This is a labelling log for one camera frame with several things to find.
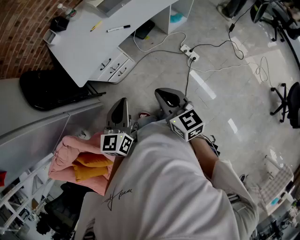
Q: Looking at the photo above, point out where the person's white shirt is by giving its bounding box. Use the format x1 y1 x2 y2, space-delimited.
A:
75 119 260 240

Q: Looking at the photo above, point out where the grey cable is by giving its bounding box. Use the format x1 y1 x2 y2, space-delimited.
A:
134 50 185 70

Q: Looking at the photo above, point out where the yellow cushion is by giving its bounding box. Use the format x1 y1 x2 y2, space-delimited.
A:
72 151 115 183

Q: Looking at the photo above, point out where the white power strip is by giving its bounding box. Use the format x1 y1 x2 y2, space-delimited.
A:
180 44 201 62

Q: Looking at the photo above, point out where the person's right forearm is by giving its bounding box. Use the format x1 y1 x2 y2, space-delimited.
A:
189 135 220 181

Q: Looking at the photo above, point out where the blue cloth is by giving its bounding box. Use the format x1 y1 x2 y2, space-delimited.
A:
169 12 185 24

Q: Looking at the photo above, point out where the white open shelf unit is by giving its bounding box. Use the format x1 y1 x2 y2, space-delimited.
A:
153 0 195 35

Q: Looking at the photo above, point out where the black cable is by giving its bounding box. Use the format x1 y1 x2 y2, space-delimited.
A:
188 4 255 60
185 57 196 97

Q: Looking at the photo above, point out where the black flat case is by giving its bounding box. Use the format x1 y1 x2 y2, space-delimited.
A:
134 20 156 40

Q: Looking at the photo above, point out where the white metal rack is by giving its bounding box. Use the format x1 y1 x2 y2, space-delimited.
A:
0 152 56 235

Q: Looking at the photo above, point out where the black square pen holder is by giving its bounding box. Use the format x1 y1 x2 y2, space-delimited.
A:
49 15 70 33

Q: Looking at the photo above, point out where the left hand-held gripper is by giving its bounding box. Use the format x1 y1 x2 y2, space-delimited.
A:
100 97 139 157

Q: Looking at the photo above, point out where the pink cloth bundle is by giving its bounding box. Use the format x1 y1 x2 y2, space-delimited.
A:
48 132 117 196

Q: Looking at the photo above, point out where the black mesh chair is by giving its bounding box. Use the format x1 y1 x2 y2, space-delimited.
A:
37 182 83 236

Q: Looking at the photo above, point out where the yellow utility knife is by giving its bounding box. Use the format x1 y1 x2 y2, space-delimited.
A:
90 20 103 32

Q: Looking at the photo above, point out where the clear plastic water bottle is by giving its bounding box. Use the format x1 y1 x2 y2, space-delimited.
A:
57 3 77 21

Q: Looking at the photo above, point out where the black and white marker pen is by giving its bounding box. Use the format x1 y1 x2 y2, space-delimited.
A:
106 24 131 33

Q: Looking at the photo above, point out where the checkered cloth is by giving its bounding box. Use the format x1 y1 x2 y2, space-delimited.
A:
257 163 295 213

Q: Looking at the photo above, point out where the white divided pen holder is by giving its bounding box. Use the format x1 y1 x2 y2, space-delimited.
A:
42 29 57 45

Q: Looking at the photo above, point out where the black folding chair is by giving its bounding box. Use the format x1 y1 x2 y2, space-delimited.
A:
19 69 106 111

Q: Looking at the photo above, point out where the white coiled cable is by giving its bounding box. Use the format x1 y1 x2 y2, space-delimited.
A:
187 55 276 89

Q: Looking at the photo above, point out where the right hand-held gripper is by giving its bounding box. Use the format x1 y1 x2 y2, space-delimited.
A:
155 87 206 143

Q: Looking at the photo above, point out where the white drawer cabinet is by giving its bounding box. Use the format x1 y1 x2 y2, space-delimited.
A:
88 46 136 84

